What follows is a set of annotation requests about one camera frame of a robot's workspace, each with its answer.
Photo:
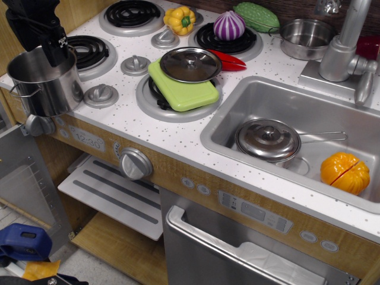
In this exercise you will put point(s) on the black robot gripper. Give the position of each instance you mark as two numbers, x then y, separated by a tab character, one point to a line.
35	24

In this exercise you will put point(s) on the tall steel pot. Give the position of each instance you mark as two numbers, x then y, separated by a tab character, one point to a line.
45	90

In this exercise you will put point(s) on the front left stove burner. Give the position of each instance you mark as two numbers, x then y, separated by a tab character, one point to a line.
95	56

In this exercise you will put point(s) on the stove burner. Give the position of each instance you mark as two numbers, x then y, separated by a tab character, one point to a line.
147	102
131	18
246	47
95	56

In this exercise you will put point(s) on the back left stove burner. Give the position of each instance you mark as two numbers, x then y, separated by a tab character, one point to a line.
131	18

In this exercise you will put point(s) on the front right stove burner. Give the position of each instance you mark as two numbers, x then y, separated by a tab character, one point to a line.
147	102

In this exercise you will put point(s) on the steel pot lid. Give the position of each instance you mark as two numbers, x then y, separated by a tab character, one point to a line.
191	65

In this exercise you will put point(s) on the back right stove burner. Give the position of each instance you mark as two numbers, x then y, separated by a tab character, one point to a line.
246	47

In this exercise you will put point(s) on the small steel bowl pot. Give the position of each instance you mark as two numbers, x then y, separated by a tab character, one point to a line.
304	39

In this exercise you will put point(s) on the silver stovetop knob front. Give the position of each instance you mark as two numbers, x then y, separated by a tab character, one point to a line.
101	96

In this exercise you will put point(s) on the silver stovetop knob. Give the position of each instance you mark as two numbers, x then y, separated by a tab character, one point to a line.
165	40
135	66
101	96

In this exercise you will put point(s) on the left silver oven knob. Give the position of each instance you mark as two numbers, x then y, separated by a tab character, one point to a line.
37	125

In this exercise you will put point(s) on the silver oven knob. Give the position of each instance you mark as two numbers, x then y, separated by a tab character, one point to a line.
37	125
134	164

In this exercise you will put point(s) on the silver stovetop knob middle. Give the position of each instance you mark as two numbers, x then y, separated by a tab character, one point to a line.
135	66

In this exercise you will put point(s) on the silver stovetop knob back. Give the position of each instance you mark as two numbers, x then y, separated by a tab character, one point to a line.
165	40

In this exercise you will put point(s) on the yellow toy bell pepper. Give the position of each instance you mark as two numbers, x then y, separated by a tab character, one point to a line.
180	20

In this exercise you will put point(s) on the green plastic cutting board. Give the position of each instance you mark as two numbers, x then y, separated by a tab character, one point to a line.
182	96

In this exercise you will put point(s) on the right silver oven knob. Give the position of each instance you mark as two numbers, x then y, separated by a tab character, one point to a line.
134	164

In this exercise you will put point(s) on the white oven rack shelf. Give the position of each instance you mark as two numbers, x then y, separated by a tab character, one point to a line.
100	185

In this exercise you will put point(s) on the open oven door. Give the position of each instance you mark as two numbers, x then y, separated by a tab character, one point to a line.
28	195

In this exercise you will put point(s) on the red toy chili pepper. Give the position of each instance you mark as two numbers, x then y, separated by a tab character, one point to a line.
228	62

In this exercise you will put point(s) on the purple toy onion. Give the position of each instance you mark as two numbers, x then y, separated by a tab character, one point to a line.
229	26

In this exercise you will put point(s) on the blue clamp tool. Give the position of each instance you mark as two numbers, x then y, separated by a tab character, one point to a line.
25	243

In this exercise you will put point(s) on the green toy bitter gourd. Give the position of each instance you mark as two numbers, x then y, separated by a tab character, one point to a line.
257	17

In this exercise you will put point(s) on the yellow cloth scrap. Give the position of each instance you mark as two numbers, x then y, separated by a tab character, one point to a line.
36	270

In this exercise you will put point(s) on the steel saucepan with lid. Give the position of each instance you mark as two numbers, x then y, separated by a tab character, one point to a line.
276	142

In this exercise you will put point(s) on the silver dishwasher door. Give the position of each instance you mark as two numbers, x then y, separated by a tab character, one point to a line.
205	247

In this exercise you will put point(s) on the silver sink basin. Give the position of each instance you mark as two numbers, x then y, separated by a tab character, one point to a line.
326	126

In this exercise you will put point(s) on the silver toy faucet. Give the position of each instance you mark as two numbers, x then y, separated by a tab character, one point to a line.
342	71

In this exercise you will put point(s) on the red cup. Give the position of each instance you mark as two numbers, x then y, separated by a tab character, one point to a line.
368	47

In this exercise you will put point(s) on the orange toy pumpkin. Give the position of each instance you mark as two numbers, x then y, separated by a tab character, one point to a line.
346	172

